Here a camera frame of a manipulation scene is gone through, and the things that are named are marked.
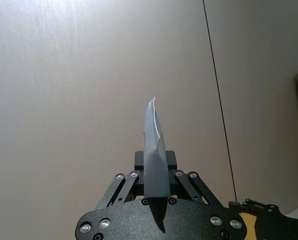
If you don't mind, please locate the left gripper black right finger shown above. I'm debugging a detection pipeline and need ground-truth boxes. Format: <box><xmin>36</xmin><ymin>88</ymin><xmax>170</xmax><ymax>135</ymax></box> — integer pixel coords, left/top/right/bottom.
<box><xmin>165</xmin><ymin>150</ymin><xmax>222</xmax><ymax>207</ymax></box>

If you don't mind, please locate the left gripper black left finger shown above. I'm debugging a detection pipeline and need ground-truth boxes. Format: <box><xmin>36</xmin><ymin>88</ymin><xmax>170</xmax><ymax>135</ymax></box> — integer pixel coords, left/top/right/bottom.
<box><xmin>97</xmin><ymin>150</ymin><xmax>147</xmax><ymax>210</ymax></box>

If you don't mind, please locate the tan cardboard tray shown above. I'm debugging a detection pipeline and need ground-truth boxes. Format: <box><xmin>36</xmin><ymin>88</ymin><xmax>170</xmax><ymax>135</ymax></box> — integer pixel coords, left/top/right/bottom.
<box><xmin>239</xmin><ymin>212</ymin><xmax>258</xmax><ymax>240</ymax></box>

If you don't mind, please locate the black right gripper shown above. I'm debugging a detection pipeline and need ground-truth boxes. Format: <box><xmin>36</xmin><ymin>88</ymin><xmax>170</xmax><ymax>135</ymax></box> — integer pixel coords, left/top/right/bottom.
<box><xmin>228</xmin><ymin>198</ymin><xmax>298</xmax><ymax>240</ymax></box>

